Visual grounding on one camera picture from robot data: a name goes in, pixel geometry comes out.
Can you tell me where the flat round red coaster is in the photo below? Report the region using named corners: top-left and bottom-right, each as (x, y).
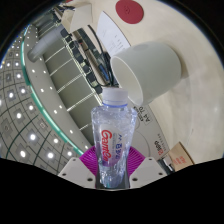
top-left (114, 0), bottom-right (145, 25)

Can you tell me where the group of black office chairs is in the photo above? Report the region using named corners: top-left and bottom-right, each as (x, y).
top-left (49, 19), bottom-right (104, 91)

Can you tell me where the clear plastic water bottle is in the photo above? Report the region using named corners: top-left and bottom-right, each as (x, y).
top-left (90, 86), bottom-right (139, 190)

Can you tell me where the white copy paper box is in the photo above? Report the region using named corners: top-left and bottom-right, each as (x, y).
top-left (132, 104), bottom-right (175, 162)

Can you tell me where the long curved conference desk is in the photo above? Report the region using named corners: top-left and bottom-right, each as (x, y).
top-left (36, 6), bottom-right (108, 111)

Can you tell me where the group of ceiling lights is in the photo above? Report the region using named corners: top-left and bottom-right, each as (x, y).
top-left (0, 26), bottom-right (89, 168)

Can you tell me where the white printed paper sheet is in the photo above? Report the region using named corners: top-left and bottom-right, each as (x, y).
top-left (96, 11), bottom-right (131, 58)

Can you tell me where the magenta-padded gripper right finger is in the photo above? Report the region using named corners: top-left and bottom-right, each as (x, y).
top-left (127, 146), bottom-right (168, 190)

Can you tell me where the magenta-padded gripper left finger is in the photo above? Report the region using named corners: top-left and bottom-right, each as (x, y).
top-left (57, 146), bottom-right (100, 190)

